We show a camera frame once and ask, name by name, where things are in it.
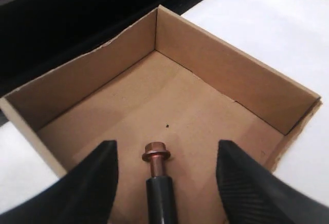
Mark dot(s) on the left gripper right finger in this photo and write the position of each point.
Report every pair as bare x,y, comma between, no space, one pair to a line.
252,193

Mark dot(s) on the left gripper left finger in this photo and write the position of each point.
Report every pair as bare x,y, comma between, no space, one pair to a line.
84,188

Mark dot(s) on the copper flanged bolt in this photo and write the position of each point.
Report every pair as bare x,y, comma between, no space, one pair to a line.
156,160

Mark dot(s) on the black cylindrical sleeve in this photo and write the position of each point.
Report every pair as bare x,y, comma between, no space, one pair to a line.
161,201

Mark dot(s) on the brown cardboard box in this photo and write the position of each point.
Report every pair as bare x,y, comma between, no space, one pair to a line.
164,95

